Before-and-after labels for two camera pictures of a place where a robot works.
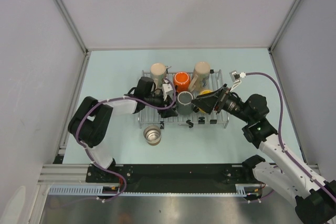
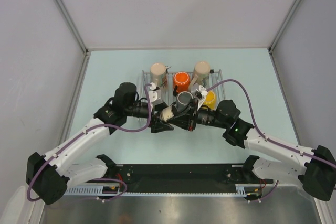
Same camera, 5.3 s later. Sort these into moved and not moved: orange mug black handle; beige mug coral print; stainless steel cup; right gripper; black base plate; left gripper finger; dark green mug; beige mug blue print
Moved: left gripper finger; right gripper; stainless steel cup
Not moved: dark green mug; beige mug blue print; black base plate; orange mug black handle; beige mug coral print
